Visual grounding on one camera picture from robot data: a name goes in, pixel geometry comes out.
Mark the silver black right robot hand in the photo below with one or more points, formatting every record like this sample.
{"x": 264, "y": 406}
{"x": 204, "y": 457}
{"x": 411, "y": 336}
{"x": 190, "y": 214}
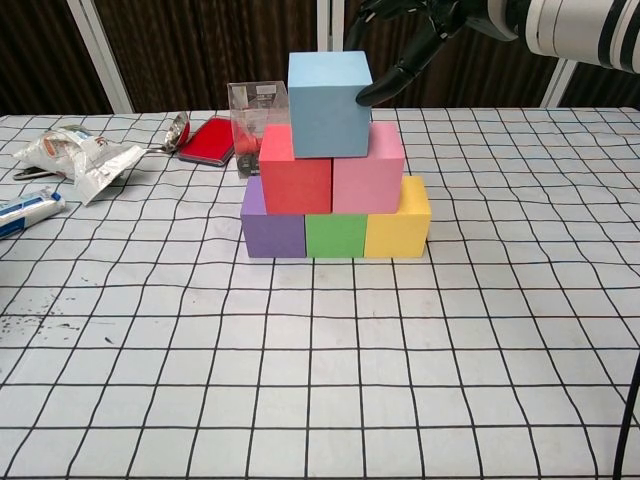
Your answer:
{"x": 425, "y": 35}

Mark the light blue foam cube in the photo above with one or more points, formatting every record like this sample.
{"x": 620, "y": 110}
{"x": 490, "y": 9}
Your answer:
{"x": 330, "y": 120}

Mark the pink foam cube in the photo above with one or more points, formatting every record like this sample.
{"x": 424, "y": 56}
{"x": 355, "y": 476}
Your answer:
{"x": 367, "y": 180}

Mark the red foam cube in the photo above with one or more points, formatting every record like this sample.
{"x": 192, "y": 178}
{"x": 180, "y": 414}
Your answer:
{"x": 295, "y": 182}

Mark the yellow foam cube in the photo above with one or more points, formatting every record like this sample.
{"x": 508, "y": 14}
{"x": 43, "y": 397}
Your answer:
{"x": 395, "y": 232}

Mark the green foam cube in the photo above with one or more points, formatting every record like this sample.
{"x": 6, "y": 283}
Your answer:
{"x": 335, "y": 235}

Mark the purple foam cube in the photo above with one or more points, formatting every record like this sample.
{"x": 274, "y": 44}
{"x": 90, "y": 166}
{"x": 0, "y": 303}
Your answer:
{"x": 272, "y": 235}

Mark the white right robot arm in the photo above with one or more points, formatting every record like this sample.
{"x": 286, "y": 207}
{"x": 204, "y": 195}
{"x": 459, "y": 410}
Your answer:
{"x": 575, "y": 25}

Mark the clear plastic box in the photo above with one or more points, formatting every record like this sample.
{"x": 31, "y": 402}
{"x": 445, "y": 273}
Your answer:
{"x": 250, "y": 110}

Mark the red plastic stamp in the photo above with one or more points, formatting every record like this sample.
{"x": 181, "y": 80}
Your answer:
{"x": 247, "y": 142}

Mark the black stamp pieces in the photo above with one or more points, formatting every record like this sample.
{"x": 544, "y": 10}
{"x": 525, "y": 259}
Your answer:
{"x": 249, "y": 166}

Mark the red ink pad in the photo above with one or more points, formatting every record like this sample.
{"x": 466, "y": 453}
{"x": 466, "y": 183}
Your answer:
{"x": 207, "y": 142}

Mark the metal spoon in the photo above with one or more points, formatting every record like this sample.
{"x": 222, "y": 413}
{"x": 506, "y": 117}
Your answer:
{"x": 176, "y": 131}

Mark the crumpled white snack bag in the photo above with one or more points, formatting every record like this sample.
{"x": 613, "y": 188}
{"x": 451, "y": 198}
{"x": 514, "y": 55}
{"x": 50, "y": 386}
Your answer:
{"x": 85, "y": 155}

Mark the small black metal clip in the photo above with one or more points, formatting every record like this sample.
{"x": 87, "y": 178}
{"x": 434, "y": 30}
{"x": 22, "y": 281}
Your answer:
{"x": 27, "y": 174}

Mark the white blue toothpaste tube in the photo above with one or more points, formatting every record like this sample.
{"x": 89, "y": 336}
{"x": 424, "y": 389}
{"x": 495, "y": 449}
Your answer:
{"x": 30, "y": 210}

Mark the white partition frame post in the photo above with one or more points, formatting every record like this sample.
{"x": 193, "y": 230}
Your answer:
{"x": 557, "y": 82}
{"x": 327, "y": 25}
{"x": 100, "y": 55}

